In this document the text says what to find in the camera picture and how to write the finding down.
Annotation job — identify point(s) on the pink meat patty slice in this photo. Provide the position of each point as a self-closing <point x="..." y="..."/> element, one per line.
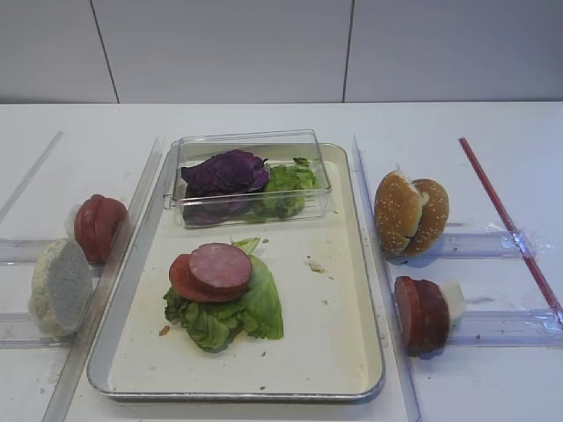
<point x="220" y="268"/>

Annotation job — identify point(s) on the green lettuce in box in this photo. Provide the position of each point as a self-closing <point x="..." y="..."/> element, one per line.
<point x="295" y="177"/>

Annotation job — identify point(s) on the tomato slice on lettuce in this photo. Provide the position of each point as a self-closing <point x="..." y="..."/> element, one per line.
<point x="183" y="283"/>

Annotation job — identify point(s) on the green lettuce leaf on tray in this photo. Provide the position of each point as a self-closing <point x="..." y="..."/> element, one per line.
<point x="213" y="325"/>

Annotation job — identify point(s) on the dark red meat slices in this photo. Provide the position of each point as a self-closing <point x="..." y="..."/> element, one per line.
<point x="423" y="314"/>

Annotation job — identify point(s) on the sliced tomato stack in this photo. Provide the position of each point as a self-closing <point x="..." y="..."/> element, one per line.
<point x="96" y="224"/>

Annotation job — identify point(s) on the white cheese piece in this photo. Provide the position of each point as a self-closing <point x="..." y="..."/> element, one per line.
<point x="454" y="297"/>

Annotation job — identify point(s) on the white bread slices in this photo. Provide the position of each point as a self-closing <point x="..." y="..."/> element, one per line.
<point x="61" y="288"/>

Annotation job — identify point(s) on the clear plastic box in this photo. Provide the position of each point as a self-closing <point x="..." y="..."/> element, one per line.
<point x="278" y="147"/>

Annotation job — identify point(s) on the purple cabbage leaf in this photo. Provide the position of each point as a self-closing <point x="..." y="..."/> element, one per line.
<point x="229" y="173"/>

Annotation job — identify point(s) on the sesame bun left half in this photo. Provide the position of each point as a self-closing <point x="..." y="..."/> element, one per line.
<point x="398" y="210"/>

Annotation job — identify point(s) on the sesame bun half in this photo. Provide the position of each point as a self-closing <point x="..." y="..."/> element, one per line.
<point x="398" y="210"/>
<point x="434" y="217"/>

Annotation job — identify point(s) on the white metal tray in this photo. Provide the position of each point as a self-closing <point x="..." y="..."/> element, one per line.
<point x="330" y="349"/>

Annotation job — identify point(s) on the sesame bun right half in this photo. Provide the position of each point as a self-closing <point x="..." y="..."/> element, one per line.
<point x="434" y="217"/>

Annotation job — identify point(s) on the clear holder upper right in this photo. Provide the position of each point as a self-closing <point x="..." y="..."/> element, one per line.
<point x="500" y="244"/>

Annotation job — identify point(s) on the clear holder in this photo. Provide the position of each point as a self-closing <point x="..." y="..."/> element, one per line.
<point x="525" y="328"/>
<point x="24" y="331"/>
<point x="500" y="244"/>
<point x="17" y="250"/>

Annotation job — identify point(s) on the red plastic strip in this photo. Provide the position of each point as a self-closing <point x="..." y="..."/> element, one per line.
<point x="529" y="260"/>

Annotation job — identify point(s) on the clear far left strip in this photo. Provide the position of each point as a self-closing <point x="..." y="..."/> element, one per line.
<point x="28" y="177"/>

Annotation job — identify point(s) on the clear holder upper left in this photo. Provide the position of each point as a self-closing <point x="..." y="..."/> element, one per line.
<point x="17" y="250"/>

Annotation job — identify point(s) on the clear holder lower right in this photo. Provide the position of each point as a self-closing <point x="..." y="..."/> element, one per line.
<point x="525" y="328"/>

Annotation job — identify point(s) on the clear holder lower left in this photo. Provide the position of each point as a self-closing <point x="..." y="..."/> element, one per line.
<point x="24" y="331"/>

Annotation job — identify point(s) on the clear rail right of tray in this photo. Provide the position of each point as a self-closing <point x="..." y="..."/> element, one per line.
<point x="402" y="361"/>

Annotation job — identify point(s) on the clear rail of tray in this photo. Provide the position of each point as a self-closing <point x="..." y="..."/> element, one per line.
<point x="402" y="361"/>
<point x="70" y="375"/>

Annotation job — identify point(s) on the clear rail left of tray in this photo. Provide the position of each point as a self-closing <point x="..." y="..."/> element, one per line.
<point x="70" y="375"/>

